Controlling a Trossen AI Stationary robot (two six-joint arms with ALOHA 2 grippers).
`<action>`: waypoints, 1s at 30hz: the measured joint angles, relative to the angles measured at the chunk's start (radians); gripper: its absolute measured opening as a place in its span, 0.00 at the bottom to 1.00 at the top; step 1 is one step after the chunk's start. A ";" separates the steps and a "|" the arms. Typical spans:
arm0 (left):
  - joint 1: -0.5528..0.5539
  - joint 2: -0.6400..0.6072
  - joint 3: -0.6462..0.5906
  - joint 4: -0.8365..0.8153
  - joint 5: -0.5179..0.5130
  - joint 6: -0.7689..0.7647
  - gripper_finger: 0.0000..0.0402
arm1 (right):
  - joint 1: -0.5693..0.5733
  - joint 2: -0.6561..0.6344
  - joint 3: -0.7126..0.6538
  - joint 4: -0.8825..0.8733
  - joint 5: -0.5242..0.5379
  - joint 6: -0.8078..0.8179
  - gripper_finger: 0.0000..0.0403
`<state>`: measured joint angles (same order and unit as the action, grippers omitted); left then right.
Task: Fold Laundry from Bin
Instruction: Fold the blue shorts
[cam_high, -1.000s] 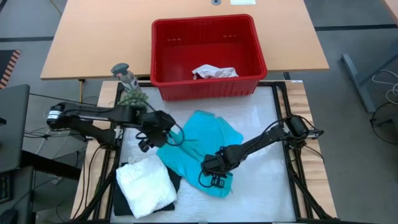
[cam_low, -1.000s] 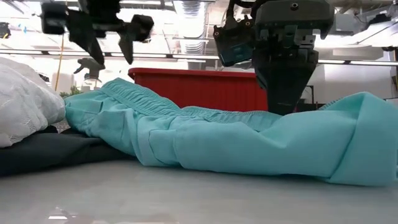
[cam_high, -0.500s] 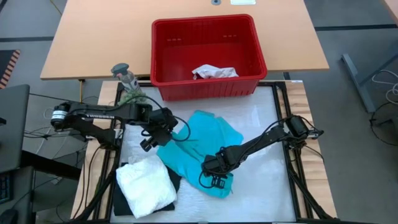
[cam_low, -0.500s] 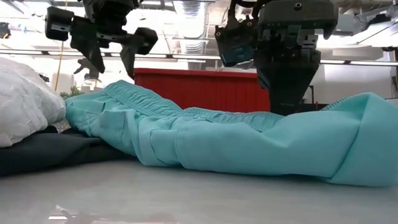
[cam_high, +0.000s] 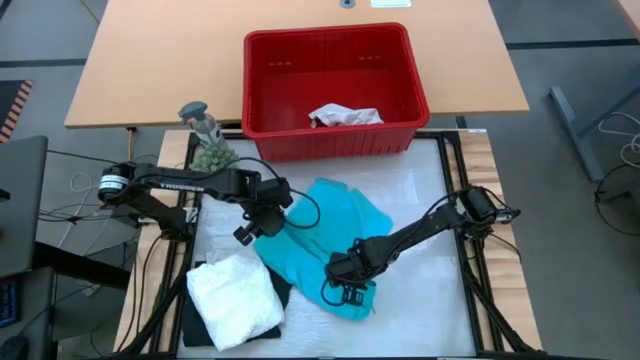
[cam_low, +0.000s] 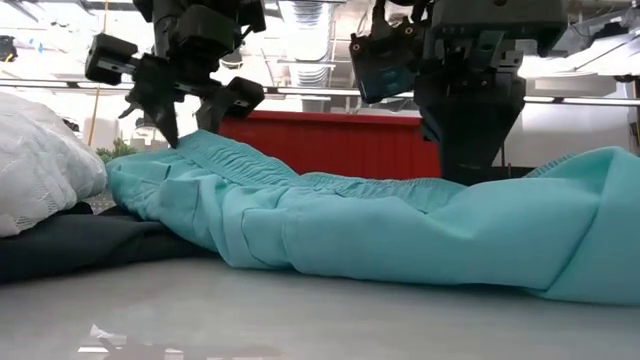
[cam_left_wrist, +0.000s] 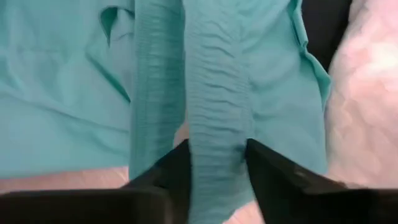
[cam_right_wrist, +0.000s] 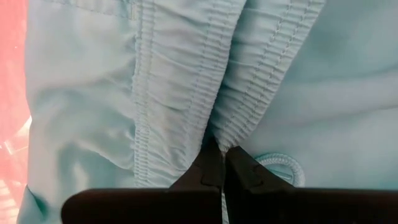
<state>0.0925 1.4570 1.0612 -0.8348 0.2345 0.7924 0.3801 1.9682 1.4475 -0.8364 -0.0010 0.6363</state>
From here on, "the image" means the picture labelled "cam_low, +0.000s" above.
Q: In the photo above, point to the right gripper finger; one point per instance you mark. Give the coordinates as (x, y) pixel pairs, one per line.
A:
(470, 140)

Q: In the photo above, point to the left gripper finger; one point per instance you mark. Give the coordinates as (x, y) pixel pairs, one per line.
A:
(160, 100)
(215, 112)

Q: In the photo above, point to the teal garment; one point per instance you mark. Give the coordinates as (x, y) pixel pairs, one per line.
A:
(400, 235)

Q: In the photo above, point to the white lace garment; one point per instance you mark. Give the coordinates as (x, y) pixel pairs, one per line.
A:
(40, 165)

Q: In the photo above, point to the red plastic laundry bin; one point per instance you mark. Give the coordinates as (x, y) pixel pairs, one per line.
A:
(350, 145)

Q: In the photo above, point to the artificial green potted plant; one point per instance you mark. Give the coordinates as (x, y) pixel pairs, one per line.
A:
(117, 150)

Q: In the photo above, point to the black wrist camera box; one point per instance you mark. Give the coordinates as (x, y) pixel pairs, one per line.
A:
(382, 70)

